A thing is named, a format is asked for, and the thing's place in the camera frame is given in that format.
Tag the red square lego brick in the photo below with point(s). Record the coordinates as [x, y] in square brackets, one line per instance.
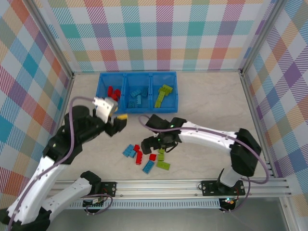
[152, 157]

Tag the red tall lego brick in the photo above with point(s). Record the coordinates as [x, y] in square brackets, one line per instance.
[117, 94]

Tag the red curved lego brick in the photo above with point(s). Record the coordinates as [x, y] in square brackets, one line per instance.
[110, 91]

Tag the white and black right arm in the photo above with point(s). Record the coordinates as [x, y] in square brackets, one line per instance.
[207, 138]

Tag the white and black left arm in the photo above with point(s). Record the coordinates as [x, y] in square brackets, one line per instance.
[31, 183]

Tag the red long lego brick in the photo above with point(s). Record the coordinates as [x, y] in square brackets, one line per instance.
[139, 157]

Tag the small red lego brick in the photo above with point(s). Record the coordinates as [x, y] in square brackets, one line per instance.
[137, 147]

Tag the green square lego brick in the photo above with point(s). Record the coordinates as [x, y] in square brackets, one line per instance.
[161, 151]
[161, 157]

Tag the blue long lego brick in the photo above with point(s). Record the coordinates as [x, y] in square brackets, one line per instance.
[148, 166]

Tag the small electronics board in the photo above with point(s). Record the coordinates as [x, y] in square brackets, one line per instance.
[95, 202]
[228, 201]

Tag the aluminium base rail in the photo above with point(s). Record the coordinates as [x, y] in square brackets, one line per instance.
[156, 187]

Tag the aluminium frame bar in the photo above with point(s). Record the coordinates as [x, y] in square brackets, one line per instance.
[255, 115]
[68, 91]
[287, 214]

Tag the aluminium frame post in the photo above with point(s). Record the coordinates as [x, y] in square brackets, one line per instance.
[51, 38]
[264, 36]

